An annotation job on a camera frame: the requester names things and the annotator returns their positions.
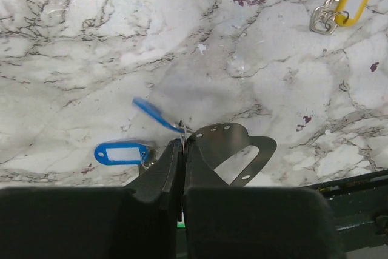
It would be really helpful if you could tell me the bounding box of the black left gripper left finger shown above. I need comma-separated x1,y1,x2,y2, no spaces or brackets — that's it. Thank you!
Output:
1,140,182,258

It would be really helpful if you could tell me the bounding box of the key with yellow tag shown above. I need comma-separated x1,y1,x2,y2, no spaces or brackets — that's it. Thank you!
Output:
309,0,368,35

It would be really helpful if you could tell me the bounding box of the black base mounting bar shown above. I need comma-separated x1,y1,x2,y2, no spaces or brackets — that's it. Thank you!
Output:
308,170,387,252

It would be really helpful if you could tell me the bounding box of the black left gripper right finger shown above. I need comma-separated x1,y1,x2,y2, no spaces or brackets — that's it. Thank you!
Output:
183,142,346,258

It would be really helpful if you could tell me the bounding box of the key with blue tag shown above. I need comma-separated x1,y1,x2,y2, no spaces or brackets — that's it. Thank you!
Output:
93,140,156,169
132,97,194,135

